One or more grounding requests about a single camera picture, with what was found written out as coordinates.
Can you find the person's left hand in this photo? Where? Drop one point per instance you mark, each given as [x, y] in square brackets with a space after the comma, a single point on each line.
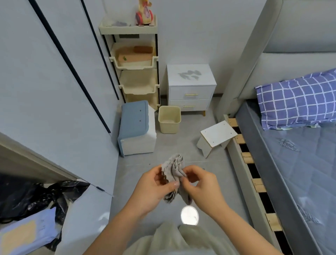
[149, 189]

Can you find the person's right hand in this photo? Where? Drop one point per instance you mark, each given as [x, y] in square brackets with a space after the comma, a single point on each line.
[204, 189]

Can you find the person's left thumb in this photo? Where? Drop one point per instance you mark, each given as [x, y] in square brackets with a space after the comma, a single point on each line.
[170, 186]

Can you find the person's right thumb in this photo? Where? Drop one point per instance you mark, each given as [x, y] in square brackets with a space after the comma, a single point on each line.
[187, 187]

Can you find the grey sock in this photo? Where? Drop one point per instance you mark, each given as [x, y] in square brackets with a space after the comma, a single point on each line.
[173, 173]

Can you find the person's left forearm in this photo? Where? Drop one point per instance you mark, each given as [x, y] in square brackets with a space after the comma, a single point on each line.
[113, 231]

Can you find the person's right forearm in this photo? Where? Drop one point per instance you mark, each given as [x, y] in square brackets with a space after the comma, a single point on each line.
[241, 232]

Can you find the person's beige trousers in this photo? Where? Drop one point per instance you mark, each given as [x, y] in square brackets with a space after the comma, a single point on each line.
[178, 241]

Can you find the small white wooden stool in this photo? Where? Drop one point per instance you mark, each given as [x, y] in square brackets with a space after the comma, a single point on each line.
[216, 136]

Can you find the blue white storage stool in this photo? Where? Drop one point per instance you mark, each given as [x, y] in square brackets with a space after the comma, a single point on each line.
[136, 128]

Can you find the cream plastic waste bin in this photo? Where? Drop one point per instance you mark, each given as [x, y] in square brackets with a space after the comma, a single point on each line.
[169, 118]

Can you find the white two-drawer nightstand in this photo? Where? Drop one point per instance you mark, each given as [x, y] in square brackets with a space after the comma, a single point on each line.
[191, 86]

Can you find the grey quilted mattress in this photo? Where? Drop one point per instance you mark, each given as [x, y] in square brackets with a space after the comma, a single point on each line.
[294, 173]

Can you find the cream tiered storage rack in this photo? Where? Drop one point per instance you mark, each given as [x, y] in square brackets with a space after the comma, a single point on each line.
[132, 60]

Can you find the black plastic bag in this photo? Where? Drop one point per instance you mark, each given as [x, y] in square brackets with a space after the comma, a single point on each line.
[34, 197]

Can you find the blue checked pillow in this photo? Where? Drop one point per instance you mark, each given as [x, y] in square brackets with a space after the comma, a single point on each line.
[296, 99]

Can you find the light blue wardrobe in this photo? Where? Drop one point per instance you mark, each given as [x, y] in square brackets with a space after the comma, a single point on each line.
[52, 99]

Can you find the pale blue flat package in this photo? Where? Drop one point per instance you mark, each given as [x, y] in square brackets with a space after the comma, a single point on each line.
[26, 231]

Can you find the pink yellow duck toy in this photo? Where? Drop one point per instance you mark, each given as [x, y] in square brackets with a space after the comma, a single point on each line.
[143, 13]

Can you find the grey upholstered bed frame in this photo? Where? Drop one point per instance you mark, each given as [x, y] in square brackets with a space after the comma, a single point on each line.
[265, 65]

